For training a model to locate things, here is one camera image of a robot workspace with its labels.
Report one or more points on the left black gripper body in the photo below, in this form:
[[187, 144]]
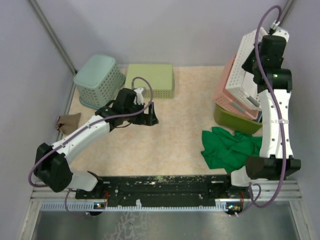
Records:
[[141, 118]]

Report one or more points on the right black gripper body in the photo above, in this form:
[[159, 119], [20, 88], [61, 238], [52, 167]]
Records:
[[251, 62]]

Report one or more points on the white perforated basket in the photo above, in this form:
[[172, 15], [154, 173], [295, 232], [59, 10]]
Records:
[[240, 83]]

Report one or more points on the teal perforated plastic basket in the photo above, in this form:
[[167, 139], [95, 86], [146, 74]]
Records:
[[98, 81]]

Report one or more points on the pink perforated basket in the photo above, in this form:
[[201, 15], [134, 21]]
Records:
[[226, 100]]

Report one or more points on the light green shallow basket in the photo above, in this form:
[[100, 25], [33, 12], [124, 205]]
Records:
[[160, 77]]

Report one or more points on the olive green large tub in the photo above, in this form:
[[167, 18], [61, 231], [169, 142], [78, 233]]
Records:
[[235, 122]]

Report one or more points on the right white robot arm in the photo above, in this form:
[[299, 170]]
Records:
[[274, 103]]

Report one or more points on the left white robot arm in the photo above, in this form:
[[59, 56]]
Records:
[[52, 163]]

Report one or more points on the brown cloth pouch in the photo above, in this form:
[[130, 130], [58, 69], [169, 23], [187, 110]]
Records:
[[67, 124]]

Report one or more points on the green cloth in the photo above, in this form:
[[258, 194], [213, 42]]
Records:
[[224, 150]]

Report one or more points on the right aluminium frame post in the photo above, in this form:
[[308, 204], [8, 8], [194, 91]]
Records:
[[285, 12]]

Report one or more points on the aluminium frame post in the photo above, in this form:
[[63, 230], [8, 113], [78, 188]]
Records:
[[52, 35], [285, 12]]

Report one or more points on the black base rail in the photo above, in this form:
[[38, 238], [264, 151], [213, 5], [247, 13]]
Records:
[[164, 190]]

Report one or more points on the white slotted cable duct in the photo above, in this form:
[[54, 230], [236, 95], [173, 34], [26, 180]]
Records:
[[222, 205]]

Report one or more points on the left aluminium frame post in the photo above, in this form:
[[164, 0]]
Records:
[[52, 35]]

